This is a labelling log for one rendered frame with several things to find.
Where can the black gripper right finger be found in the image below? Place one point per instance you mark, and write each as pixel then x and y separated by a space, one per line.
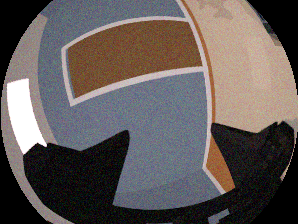
pixel 240 149

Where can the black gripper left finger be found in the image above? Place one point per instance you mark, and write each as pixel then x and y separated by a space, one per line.
pixel 99 166

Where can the dark grey open box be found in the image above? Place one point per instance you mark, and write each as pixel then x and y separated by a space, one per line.
pixel 267 27

